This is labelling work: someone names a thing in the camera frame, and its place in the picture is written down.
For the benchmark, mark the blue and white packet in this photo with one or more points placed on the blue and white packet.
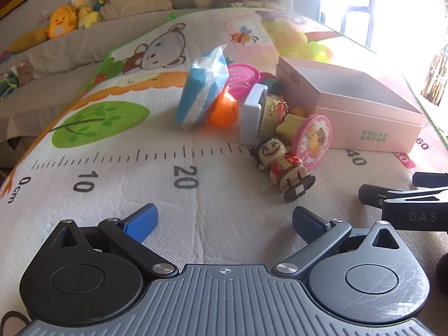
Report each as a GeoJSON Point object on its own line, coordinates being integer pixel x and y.
{"type": "Point", "coordinates": [199, 87]}

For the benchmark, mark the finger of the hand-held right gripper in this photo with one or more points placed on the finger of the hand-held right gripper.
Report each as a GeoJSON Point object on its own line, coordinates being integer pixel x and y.
{"type": "Point", "coordinates": [371, 196]}
{"type": "Point", "coordinates": [430, 179]}

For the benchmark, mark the printed cartoon play mat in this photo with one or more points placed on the printed cartoon play mat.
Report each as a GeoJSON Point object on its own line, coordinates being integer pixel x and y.
{"type": "Point", "coordinates": [140, 182]}

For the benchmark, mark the pink cardboard box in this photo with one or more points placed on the pink cardboard box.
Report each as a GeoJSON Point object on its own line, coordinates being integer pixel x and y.
{"type": "Point", "coordinates": [367, 126]}

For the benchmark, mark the brown plush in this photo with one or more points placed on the brown plush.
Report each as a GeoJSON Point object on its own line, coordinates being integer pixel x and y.
{"type": "Point", "coordinates": [24, 73]}

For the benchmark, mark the pink round toy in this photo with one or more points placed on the pink round toy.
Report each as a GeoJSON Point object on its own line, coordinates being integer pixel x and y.
{"type": "Point", "coordinates": [313, 140]}

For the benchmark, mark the pink plastic basket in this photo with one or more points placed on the pink plastic basket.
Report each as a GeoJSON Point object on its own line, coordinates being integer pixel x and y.
{"type": "Point", "coordinates": [242, 77]}

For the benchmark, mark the orange translucent plastic toy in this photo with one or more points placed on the orange translucent plastic toy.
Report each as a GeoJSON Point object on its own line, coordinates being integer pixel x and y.
{"type": "Point", "coordinates": [225, 112]}

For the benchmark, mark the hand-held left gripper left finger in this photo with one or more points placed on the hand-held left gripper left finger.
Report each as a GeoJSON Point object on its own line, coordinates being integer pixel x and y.
{"type": "Point", "coordinates": [141, 222]}

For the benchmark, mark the yellow duck plush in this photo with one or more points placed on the yellow duck plush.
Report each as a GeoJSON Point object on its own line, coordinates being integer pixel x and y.
{"type": "Point", "coordinates": [61, 24]}

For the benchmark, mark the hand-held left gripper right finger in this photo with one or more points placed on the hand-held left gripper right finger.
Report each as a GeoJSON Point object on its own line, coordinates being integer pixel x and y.
{"type": "Point", "coordinates": [308, 221]}

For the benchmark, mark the small yellow white plush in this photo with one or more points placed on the small yellow white plush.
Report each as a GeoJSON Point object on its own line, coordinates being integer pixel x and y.
{"type": "Point", "coordinates": [85, 14]}

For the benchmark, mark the pink satin cloth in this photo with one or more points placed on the pink satin cloth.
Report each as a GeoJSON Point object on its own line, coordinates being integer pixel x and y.
{"type": "Point", "coordinates": [250, 4]}

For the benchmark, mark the long yellow plush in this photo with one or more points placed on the long yellow plush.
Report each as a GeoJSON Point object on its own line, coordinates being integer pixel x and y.
{"type": "Point", "coordinates": [28, 38]}

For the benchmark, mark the yellow plastic toy piece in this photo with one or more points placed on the yellow plastic toy piece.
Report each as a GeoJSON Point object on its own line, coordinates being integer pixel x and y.
{"type": "Point", "coordinates": [290, 126]}

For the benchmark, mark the grinning wind-up doll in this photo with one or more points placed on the grinning wind-up doll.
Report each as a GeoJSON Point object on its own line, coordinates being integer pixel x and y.
{"type": "Point", "coordinates": [280, 168]}

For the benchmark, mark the dark chair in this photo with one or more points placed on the dark chair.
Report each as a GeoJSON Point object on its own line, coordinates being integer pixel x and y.
{"type": "Point", "coordinates": [350, 17]}

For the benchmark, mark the beige covered sofa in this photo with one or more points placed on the beige covered sofa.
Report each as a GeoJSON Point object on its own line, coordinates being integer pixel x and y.
{"type": "Point", "coordinates": [70, 56]}

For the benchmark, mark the teal green plastic toy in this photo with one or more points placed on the teal green plastic toy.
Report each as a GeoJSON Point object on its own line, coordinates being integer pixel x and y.
{"type": "Point", "coordinates": [272, 83]}

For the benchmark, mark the light blue rectangular case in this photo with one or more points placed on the light blue rectangular case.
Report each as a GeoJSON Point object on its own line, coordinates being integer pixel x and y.
{"type": "Point", "coordinates": [250, 122]}

